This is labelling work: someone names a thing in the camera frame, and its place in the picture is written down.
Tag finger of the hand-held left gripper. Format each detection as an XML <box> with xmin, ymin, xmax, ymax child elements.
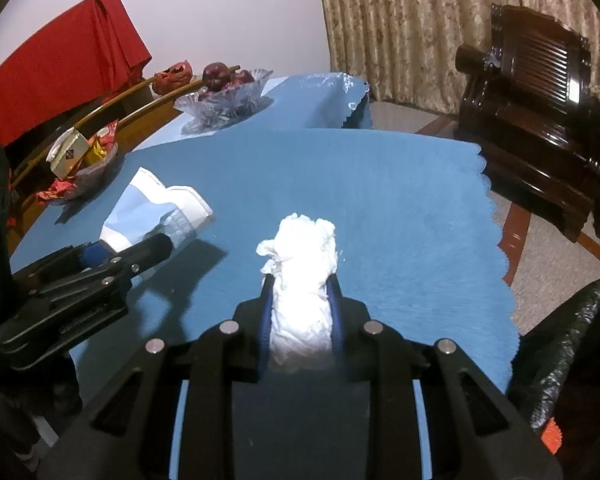
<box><xmin>12</xmin><ymin>241</ymin><xmax>109</xmax><ymax>287</ymax></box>
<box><xmin>26</xmin><ymin>234</ymin><xmax>175</xmax><ymax>332</ymax></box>

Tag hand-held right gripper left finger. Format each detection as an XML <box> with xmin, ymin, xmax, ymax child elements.
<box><xmin>39</xmin><ymin>277</ymin><xmax>277</xmax><ymax>480</ymax></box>

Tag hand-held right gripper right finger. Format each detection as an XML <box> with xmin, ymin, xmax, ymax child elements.
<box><xmin>327</xmin><ymin>275</ymin><xmax>565</xmax><ymax>480</ymax></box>

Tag white blue plastic package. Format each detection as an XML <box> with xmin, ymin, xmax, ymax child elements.
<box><xmin>100</xmin><ymin>166</ymin><xmax>215</xmax><ymax>281</ymax></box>

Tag white tissue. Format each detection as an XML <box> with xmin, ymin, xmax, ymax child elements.
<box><xmin>256</xmin><ymin>212</ymin><xmax>340</xmax><ymax>373</ymax></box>

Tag bin with black bag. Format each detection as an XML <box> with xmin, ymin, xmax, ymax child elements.
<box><xmin>507</xmin><ymin>274</ymin><xmax>600</xmax><ymax>461</ymax></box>

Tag orange foam fruit net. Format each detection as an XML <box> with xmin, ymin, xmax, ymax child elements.
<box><xmin>542</xmin><ymin>417</ymin><xmax>563</xmax><ymax>455</ymax></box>

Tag red candy wrapper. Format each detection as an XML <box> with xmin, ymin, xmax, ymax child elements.
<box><xmin>36</xmin><ymin>180</ymin><xmax>81</xmax><ymax>203</ymax></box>

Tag glass snack bowl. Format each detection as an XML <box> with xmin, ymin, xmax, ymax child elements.
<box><xmin>50</xmin><ymin>137</ymin><xmax>122</xmax><ymax>196</ymax></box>

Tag small white and gold box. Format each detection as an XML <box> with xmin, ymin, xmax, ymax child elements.
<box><xmin>46</xmin><ymin>127</ymin><xmax>91</xmax><ymax>180</ymax></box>

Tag red snack packet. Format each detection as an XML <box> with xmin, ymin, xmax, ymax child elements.
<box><xmin>94</xmin><ymin>120</ymin><xmax>120</xmax><ymax>143</ymax></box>

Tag wooden sofa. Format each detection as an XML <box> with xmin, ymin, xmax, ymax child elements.
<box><xmin>7</xmin><ymin>64</ymin><xmax>242</xmax><ymax>246</ymax></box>

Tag glass fruit bowl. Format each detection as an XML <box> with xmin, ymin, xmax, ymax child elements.
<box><xmin>174</xmin><ymin>67</ymin><xmax>275</xmax><ymax>128</ymax></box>

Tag red decorative ornament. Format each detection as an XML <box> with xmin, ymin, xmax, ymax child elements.
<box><xmin>152</xmin><ymin>60</ymin><xmax>193</xmax><ymax>95</ymax></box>

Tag red cloth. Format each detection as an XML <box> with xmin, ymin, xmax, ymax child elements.
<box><xmin>0</xmin><ymin>0</ymin><xmax>152</xmax><ymax>148</ymax></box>

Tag light blue tablecloth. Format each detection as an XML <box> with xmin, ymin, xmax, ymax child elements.
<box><xmin>130</xmin><ymin>72</ymin><xmax>372</xmax><ymax>151</ymax></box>

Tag dark wooden armchair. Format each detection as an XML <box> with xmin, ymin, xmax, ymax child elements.
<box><xmin>452</xmin><ymin>4</ymin><xmax>600</xmax><ymax>243</ymax></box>

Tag beige patterned curtain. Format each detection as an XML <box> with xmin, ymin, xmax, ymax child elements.
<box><xmin>315</xmin><ymin>0</ymin><xmax>600</xmax><ymax>116</ymax></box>

